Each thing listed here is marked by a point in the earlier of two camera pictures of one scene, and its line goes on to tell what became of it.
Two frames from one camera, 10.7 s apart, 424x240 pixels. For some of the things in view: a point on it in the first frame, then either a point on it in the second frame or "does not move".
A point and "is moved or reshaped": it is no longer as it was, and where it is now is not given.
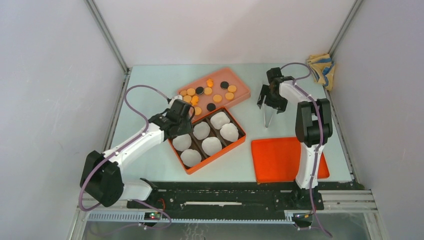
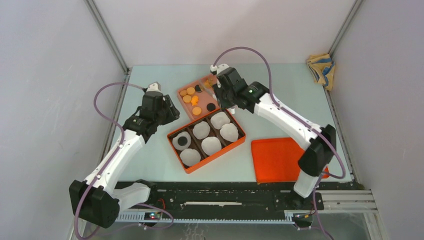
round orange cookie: [187, 98] does not move
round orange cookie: [198, 111] does not move
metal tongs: [268, 114] is moved or reshaped
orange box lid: [278, 160] does not move
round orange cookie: [191, 91] does not move
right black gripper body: [271, 98] to [219, 91]
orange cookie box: [214, 134] does not move
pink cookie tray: [222, 88] does not move
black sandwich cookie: [224, 85] is moved or reshaped
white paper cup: [219, 119] does not move
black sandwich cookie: [199, 90] is moved or reshaped
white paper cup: [229, 132] does not move
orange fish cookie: [195, 98] does not move
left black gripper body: [186, 126] to [168, 113]
